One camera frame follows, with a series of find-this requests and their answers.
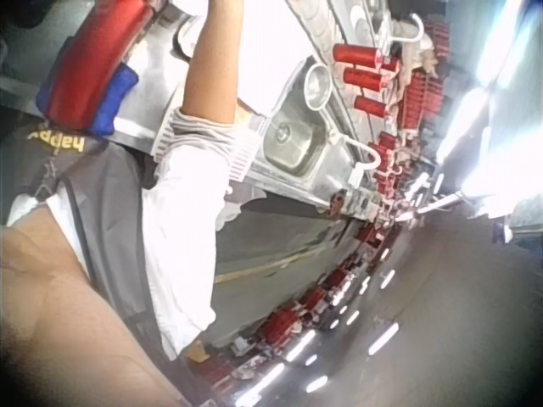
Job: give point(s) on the stainless steel sink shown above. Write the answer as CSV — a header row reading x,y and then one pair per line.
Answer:
x,y
293,143

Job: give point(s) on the white curved faucet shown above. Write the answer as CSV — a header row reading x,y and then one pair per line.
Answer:
x,y
410,29
364,155

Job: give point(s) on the row of red shelf goods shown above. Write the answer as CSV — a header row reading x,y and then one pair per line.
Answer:
x,y
322,297

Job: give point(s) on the small steel bowl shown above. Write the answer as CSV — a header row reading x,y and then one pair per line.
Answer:
x,y
318,80

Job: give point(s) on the red cylindrical container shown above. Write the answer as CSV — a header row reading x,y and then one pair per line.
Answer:
x,y
364,79
355,54
371,107

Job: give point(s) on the stack of red crates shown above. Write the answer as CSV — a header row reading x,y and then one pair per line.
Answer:
x,y
424,93

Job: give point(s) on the red padded roll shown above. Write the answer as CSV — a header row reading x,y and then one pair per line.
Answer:
x,y
95,55

